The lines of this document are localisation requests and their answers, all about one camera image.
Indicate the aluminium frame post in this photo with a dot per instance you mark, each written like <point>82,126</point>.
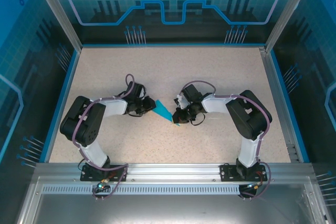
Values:
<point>57,11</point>
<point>288,11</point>

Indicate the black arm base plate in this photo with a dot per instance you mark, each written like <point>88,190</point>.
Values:
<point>228,172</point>
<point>89,175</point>

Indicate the aluminium side rail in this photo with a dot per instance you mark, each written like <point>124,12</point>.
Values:
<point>275,98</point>

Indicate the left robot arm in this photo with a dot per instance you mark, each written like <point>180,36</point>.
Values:
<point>84,124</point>

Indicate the grey metal plate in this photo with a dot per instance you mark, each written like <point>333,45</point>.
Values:
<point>168,208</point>

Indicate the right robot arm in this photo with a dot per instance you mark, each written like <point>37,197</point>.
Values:
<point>249,116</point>

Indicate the blue paper sheet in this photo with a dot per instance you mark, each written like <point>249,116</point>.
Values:
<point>161,110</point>

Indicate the aluminium mounting rail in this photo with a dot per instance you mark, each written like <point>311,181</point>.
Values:
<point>170,171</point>

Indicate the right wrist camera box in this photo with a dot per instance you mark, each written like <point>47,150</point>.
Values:
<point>181,102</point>

